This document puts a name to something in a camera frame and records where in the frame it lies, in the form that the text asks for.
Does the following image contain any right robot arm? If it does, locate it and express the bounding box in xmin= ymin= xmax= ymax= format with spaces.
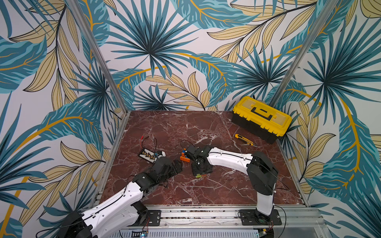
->
xmin=180 ymin=145 xmax=278 ymax=218

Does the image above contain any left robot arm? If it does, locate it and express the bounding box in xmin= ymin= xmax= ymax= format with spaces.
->
xmin=56 ymin=156 xmax=183 ymax=238

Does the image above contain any black charging board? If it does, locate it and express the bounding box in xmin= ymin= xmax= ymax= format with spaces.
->
xmin=138 ymin=148 xmax=157 ymax=163

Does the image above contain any yellow utility knife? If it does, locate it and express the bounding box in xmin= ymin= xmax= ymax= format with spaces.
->
xmin=234 ymin=133 xmax=254 ymax=146

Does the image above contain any yellow black toolbox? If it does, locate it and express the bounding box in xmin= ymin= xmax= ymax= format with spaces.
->
xmin=232 ymin=96 xmax=292 ymax=144

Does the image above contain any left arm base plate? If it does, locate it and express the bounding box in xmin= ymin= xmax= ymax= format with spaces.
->
xmin=130 ymin=210 xmax=162 ymax=227

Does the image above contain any aluminium front rail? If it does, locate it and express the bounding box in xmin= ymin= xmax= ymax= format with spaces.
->
xmin=107 ymin=205 xmax=331 ymax=238

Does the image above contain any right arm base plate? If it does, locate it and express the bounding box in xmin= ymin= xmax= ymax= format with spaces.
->
xmin=238 ymin=209 xmax=282 ymax=227

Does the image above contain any right aluminium frame post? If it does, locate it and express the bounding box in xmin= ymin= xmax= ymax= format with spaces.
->
xmin=269 ymin=0 xmax=338 ymax=108

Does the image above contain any aluminium frame post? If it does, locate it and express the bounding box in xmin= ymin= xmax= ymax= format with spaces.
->
xmin=269 ymin=0 xmax=338 ymax=108
xmin=67 ymin=0 xmax=128 ymax=116

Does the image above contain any left aluminium frame post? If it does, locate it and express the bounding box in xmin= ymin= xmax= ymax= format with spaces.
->
xmin=67 ymin=0 xmax=128 ymax=116

